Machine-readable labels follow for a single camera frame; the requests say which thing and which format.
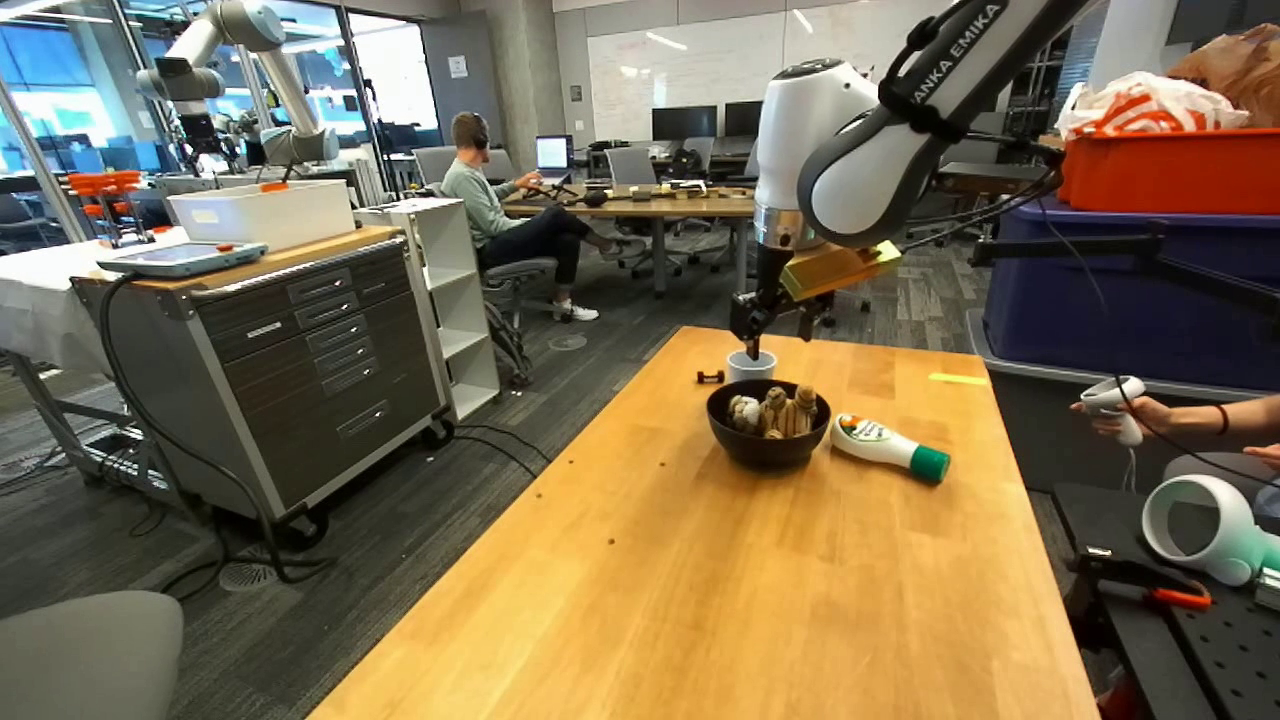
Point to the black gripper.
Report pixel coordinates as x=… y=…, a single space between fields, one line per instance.
x=783 y=286

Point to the tan stuffed animal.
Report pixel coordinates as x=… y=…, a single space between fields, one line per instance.
x=776 y=415

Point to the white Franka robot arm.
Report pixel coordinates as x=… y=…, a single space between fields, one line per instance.
x=854 y=134

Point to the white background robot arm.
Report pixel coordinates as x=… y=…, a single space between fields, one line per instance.
x=227 y=64

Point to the operator forearm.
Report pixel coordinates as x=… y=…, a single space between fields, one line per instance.
x=1232 y=422

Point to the black bowl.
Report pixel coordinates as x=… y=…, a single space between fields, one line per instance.
x=765 y=441

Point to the operator hand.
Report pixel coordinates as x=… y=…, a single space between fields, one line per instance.
x=1152 y=417

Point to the white bottle green cap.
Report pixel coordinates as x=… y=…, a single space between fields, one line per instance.
x=885 y=444

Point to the wooden office desk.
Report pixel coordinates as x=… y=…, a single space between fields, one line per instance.
x=665 y=206

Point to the yellow tape strip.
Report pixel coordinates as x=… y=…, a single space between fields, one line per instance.
x=958 y=378

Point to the black computer monitor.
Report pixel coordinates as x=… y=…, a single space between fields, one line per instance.
x=741 y=119
x=684 y=122

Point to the open laptop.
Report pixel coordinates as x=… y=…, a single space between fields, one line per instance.
x=553 y=156

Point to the seated person green shirt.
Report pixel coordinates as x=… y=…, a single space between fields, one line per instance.
x=515 y=222

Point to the black metal bar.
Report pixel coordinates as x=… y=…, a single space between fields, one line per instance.
x=1066 y=245

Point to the white shelf unit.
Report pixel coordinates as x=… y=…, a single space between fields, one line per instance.
x=446 y=300

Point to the blue plastic bin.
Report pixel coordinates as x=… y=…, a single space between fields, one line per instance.
x=1132 y=312

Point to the orange plastic bin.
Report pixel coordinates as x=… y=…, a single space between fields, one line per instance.
x=1174 y=170

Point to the white orange cloth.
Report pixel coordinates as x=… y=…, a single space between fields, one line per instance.
x=1144 y=105

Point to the orange black hand tool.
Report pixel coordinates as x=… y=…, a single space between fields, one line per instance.
x=1152 y=586

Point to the gray drawer tool cabinet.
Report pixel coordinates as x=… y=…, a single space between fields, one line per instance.
x=282 y=375

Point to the black perforated board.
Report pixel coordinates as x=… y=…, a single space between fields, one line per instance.
x=1186 y=655

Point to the white box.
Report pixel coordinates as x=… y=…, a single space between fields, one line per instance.
x=261 y=214

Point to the brown paper bag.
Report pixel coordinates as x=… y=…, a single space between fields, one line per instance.
x=1247 y=64

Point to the closed gray laptop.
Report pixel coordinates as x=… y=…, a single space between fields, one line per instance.
x=182 y=259

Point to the orange chair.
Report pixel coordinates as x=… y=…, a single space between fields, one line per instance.
x=102 y=192

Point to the white covered table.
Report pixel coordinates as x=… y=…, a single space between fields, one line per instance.
x=40 y=294

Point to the gray padded chair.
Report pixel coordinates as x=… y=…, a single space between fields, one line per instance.
x=81 y=655

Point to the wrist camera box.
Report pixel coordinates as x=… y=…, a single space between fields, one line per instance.
x=835 y=269

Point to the white wall whiteboard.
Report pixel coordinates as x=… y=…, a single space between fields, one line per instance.
x=665 y=60

